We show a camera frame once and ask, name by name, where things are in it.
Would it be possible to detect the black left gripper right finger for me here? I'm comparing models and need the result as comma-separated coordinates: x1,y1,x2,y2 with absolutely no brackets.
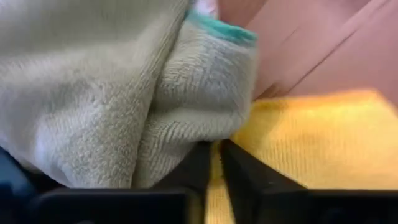
219,139,398,224

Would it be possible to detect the yellow microfiber towel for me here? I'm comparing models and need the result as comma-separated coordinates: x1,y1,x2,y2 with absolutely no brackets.
203,89,398,224

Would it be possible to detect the pale green microfiber towel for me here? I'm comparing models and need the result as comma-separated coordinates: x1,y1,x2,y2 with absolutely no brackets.
0,0,259,190

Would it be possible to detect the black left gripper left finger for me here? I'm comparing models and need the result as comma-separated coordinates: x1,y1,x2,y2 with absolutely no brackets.
27,141,212,224

